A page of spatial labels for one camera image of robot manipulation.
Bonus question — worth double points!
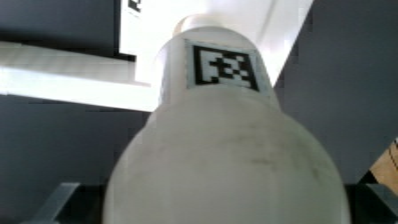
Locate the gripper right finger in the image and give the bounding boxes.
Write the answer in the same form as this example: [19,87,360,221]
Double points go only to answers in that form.
[366,184,398,224]

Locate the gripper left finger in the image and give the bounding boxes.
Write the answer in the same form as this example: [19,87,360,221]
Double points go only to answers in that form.
[19,182,79,224]

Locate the white lamp bulb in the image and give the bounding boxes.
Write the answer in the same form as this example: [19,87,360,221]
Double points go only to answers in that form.
[101,13,353,224]

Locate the white lamp base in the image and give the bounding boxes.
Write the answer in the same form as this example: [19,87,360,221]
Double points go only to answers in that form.
[117,0,316,88]

